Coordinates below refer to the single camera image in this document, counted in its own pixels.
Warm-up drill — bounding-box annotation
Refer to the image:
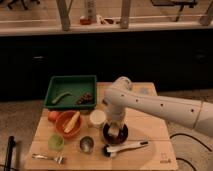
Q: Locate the wooden black felt eraser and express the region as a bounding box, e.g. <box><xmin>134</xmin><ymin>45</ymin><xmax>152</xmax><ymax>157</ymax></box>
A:
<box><xmin>108</xmin><ymin>125</ymin><xmax>120</xmax><ymax>138</ymax></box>

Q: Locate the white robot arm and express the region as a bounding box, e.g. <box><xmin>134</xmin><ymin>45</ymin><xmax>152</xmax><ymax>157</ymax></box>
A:
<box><xmin>104</xmin><ymin>77</ymin><xmax>213</xmax><ymax>138</ymax></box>

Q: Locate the orange bowl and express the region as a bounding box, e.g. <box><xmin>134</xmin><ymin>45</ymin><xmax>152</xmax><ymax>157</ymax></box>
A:
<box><xmin>55</xmin><ymin>111</ymin><xmax>82</xmax><ymax>139</ymax></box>

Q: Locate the white round cup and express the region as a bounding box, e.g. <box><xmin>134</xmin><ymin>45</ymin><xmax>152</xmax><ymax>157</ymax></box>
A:
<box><xmin>89</xmin><ymin>109</ymin><xmax>106</xmax><ymax>128</ymax></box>

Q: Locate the brown grape bunch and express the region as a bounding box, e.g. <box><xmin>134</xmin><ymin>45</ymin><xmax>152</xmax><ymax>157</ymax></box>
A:
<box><xmin>76</xmin><ymin>93</ymin><xmax>93</xmax><ymax>105</ymax></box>

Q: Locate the white black dish brush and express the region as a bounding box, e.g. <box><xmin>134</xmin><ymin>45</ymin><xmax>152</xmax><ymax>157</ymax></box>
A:
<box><xmin>102</xmin><ymin>141</ymin><xmax>149</xmax><ymax>157</ymax></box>

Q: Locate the yellow corn cob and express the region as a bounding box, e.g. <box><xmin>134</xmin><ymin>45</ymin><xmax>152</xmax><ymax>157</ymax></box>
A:
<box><xmin>64</xmin><ymin>112</ymin><xmax>80</xmax><ymax>133</ymax></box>

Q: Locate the grey triangular cloth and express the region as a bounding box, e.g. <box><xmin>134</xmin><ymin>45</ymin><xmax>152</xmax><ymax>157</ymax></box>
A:
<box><xmin>139</xmin><ymin>87</ymin><xmax>150</xmax><ymax>95</ymax></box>

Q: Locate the small steel cup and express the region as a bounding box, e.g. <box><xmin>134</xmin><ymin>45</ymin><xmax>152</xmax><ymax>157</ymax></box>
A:
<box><xmin>79</xmin><ymin>136</ymin><xmax>94</xmax><ymax>154</ymax></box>

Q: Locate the green plastic tray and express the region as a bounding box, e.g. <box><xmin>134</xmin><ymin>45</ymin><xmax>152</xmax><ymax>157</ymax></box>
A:
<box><xmin>44</xmin><ymin>75</ymin><xmax>97</xmax><ymax>110</ymax></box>

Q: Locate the green bean pod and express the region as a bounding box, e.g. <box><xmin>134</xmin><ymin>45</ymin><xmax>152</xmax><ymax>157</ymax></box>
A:
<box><xmin>52</xmin><ymin>92</ymin><xmax>72</xmax><ymax>104</ymax></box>

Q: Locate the orange tomato fruit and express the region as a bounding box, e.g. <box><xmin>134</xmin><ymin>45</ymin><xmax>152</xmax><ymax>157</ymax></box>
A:
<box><xmin>48</xmin><ymin>111</ymin><xmax>60</xmax><ymax>123</ymax></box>

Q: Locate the green plastic cup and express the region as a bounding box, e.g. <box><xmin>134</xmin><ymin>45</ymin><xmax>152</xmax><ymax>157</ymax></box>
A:
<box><xmin>48</xmin><ymin>134</ymin><xmax>64</xmax><ymax>151</ymax></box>

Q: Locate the silver fork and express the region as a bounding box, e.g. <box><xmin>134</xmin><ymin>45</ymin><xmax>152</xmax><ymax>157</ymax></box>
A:
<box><xmin>32</xmin><ymin>154</ymin><xmax>65</xmax><ymax>164</ymax></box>

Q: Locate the red object on shelf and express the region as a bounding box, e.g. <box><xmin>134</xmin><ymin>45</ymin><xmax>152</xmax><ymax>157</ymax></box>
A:
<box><xmin>79</xmin><ymin>16</ymin><xmax>92</xmax><ymax>25</ymax></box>

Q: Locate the black pole at left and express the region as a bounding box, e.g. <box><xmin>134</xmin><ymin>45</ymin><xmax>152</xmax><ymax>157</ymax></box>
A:
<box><xmin>4</xmin><ymin>136</ymin><xmax>16</xmax><ymax>171</ymax></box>

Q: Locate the black cable on floor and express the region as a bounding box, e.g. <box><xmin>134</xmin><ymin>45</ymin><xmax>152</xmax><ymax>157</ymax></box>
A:
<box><xmin>169</xmin><ymin>132</ymin><xmax>213</xmax><ymax>171</ymax></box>

